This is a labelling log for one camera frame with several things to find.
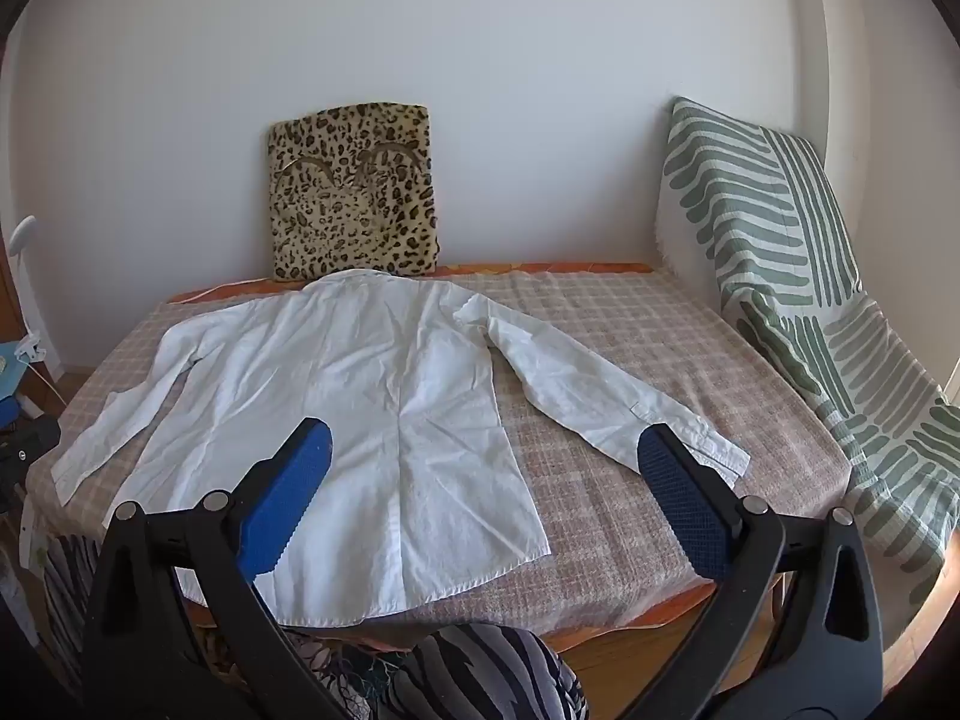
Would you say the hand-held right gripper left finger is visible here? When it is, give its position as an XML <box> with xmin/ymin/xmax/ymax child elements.
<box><xmin>81</xmin><ymin>417</ymin><xmax>353</xmax><ymax>720</ymax></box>

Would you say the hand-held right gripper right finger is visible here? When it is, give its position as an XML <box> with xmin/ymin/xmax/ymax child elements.
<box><xmin>621</xmin><ymin>423</ymin><xmax>886</xmax><ymax>720</ymax></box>

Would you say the white long-sleeved shirt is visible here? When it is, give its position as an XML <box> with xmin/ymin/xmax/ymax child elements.
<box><xmin>51</xmin><ymin>268</ymin><xmax>752</xmax><ymax>625</ymax></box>

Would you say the pink checked blanket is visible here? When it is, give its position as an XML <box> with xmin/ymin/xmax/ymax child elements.
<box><xmin>27</xmin><ymin>268</ymin><xmax>854</xmax><ymax>635</ymax></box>

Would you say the green striped white throw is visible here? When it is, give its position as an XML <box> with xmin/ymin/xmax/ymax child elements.
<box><xmin>654</xmin><ymin>97</ymin><xmax>956</xmax><ymax>607</ymax></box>

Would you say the person's zebra patterned leg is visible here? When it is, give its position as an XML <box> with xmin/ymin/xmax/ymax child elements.
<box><xmin>277</xmin><ymin>621</ymin><xmax>589</xmax><ymax>720</ymax></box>

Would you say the orange patterned bed sheet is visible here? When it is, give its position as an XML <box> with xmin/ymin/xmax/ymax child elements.
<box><xmin>163</xmin><ymin>262</ymin><xmax>655</xmax><ymax>305</ymax></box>

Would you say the wooden side table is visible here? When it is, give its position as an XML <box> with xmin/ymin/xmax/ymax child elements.
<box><xmin>0</xmin><ymin>247</ymin><xmax>68</xmax><ymax>421</ymax></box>

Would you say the leopard print cushion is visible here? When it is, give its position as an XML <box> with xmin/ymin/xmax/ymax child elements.
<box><xmin>268</xmin><ymin>101</ymin><xmax>442</xmax><ymax>283</ymax></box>

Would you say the white desk lamp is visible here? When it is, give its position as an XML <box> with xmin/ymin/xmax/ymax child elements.
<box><xmin>6</xmin><ymin>215</ymin><xmax>38</xmax><ymax>260</ymax></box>

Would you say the white cable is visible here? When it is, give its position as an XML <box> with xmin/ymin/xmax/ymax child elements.
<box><xmin>22</xmin><ymin>330</ymin><xmax>72</xmax><ymax>410</ymax></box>

